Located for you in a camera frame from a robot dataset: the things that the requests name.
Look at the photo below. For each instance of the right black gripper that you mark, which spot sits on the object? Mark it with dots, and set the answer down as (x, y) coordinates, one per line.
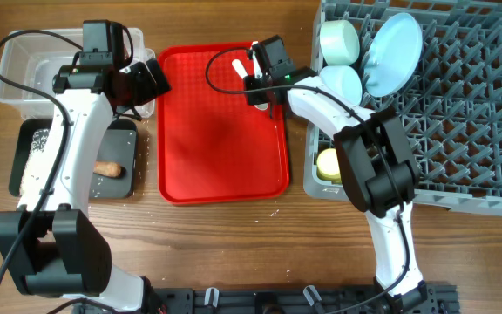
(253, 99)

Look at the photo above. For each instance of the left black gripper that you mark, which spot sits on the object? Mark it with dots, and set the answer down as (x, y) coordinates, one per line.
(147, 90)

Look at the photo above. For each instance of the white plastic spoon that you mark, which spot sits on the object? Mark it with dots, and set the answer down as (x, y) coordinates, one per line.
(242, 73)

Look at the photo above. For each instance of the light blue rice bowl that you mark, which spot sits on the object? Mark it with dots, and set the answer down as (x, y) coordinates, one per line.
(343, 80)

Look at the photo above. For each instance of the light green bowl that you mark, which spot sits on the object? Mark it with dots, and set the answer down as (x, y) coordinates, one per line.
(339, 42)

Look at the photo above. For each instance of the yellow plastic cup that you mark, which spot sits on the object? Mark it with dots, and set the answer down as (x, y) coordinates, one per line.
(328, 167)

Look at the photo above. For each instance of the orange carrot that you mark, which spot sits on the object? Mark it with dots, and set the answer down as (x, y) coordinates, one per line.
(108, 169)

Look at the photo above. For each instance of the light blue plate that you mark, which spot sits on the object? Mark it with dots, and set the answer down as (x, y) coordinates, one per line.
(393, 55)

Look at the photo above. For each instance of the white rice pile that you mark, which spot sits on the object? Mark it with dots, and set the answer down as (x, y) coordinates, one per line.
(36, 166)

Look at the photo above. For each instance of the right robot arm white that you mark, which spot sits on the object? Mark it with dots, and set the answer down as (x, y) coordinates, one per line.
(378, 169)

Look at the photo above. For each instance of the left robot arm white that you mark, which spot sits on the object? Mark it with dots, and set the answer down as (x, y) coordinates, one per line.
(48, 245)

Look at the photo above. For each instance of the black waste tray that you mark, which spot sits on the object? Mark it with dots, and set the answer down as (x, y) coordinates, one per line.
(118, 145)

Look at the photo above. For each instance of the clear plastic waste bin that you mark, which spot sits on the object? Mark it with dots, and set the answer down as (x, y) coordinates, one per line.
(33, 60)

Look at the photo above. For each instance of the grey dishwasher rack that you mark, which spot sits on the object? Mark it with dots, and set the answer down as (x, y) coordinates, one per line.
(451, 108)

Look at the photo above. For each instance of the red serving tray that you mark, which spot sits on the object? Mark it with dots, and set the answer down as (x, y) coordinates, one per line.
(211, 145)

